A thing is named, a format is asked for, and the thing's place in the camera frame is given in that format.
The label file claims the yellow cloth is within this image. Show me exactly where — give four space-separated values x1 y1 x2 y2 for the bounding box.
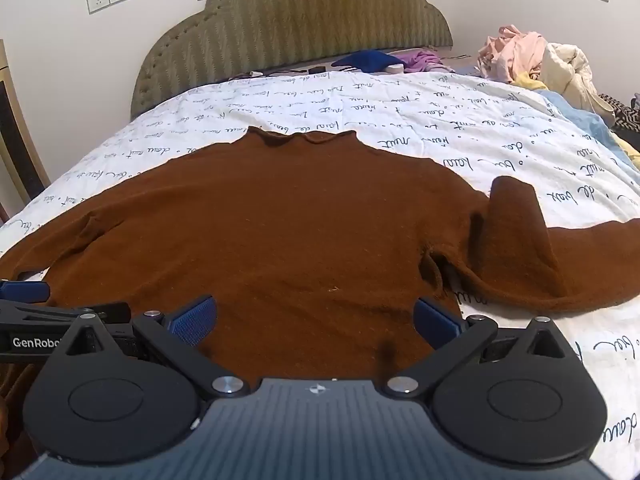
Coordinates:
510 71 550 92

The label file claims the white blanket with script print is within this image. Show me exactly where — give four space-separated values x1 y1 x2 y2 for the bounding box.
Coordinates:
0 69 640 461

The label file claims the wooden frame with dark panel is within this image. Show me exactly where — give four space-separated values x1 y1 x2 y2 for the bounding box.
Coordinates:
0 40 51 222

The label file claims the purple cloth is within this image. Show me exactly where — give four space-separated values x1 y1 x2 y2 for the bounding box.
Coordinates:
400 49 453 75

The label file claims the dark cloth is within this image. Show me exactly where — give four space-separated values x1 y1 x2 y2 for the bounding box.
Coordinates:
614 95 640 150

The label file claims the light blue cloth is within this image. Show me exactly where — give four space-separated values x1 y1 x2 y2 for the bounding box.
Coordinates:
540 89 621 151

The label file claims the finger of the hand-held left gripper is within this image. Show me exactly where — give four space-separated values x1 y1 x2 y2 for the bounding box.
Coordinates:
0 281 52 306
0 301 132 330

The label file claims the cream puffy jacket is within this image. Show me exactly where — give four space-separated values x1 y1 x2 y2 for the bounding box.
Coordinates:
537 42 617 126

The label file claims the black cable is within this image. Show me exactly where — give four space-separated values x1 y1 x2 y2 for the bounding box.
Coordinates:
227 66 326 82

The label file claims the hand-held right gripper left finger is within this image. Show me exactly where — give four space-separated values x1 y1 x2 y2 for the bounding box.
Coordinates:
47 296 251 401

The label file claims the black and white zigzag cloth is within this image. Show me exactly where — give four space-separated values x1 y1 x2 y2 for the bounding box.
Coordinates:
597 92 640 131

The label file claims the pink clothes pile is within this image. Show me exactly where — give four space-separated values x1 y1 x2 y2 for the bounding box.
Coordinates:
477 25 546 83

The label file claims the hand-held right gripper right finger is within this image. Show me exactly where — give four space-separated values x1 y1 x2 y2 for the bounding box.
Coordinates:
384 297 576 400

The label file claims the olive padded headboard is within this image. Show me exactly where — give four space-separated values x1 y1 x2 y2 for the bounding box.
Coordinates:
131 0 453 121

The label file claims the brown knit sweater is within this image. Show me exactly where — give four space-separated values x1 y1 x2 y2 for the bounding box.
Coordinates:
0 127 640 401

